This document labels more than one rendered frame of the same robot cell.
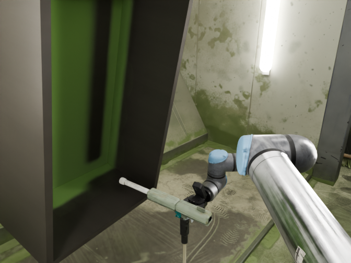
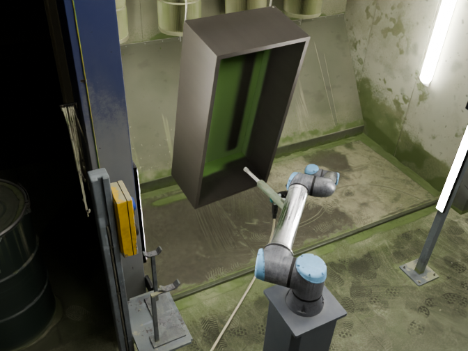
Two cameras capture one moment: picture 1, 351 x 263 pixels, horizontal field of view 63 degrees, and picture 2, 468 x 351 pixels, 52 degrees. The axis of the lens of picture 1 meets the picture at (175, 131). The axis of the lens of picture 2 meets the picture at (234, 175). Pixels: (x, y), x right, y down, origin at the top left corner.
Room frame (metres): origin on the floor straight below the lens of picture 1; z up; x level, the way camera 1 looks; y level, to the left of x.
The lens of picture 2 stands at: (-1.42, -0.69, 2.57)
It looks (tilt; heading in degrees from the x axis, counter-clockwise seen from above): 37 degrees down; 21
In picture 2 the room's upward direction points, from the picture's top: 3 degrees clockwise
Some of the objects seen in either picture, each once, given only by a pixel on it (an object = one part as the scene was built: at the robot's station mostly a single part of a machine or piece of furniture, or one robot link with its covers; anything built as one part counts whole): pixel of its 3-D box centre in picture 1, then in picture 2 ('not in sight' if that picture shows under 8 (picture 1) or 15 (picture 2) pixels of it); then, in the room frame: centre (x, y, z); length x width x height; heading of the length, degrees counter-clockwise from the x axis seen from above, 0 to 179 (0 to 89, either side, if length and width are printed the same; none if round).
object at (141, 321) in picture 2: not in sight; (155, 321); (-0.33, 0.07, 0.78); 0.31 x 0.23 x 0.01; 50
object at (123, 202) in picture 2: not in sight; (122, 219); (-0.40, 0.12, 1.42); 0.12 x 0.06 x 0.26; 50
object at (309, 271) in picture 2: not in sight; (308, 276); (0.17, -0.47, 0.83); 0.17 x 0.15 x 0.18; 95
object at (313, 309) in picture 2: not in sight; (306, 294); (0.17, -0.48, 0.69); 0.19 x 0.19 x 0.10
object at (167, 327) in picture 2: not in sight; (157, 294); (-0.32, 0.06, 0.95); 0.26 x 0.15 x 0.32; 50
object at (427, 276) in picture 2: not in sight; (418, 271); (1.30, -1.09, 0.01); 0.20 x 0.20 x 0.01; 50
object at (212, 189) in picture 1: (206, 191); not in sight; (1.19, -0.16, 0.50); 0.10 x 0.05 x 0.09; 57
